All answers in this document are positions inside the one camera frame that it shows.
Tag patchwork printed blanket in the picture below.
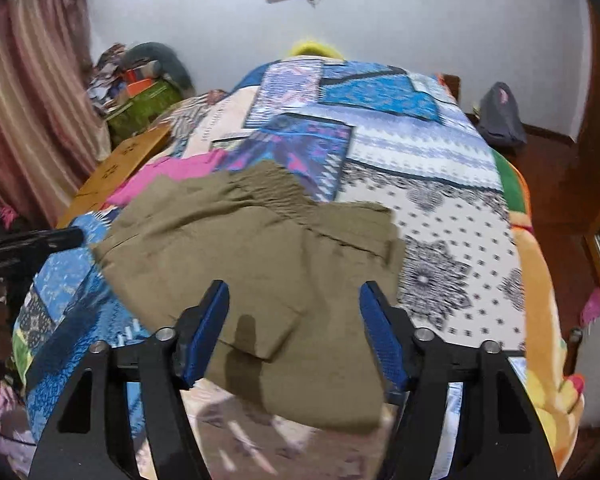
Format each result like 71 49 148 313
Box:
10 56 587 480

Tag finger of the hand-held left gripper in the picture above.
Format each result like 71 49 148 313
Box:
0 227 85 267

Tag pile of papers and boxes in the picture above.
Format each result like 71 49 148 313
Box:
84 44 133 113

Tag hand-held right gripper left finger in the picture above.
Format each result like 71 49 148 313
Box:
28 280 230 480

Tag grey plush toy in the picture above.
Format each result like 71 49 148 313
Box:
124 41 194 97

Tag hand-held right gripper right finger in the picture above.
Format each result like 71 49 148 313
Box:
358 281 561 480

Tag olive green pants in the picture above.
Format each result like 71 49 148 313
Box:
90 162 406 434

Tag striped red curtain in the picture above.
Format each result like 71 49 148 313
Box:
0 0 112 228

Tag green storage box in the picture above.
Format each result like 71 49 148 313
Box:
104 81 182 137

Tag pink cloth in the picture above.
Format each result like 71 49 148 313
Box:
104 151 232 209

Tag yellow curved bed rail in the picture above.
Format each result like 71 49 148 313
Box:
288 39 344 62

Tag wooden bedside board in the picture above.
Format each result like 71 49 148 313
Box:
56 121 174 229

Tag grey backpack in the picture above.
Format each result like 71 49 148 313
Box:
475 81 528 149

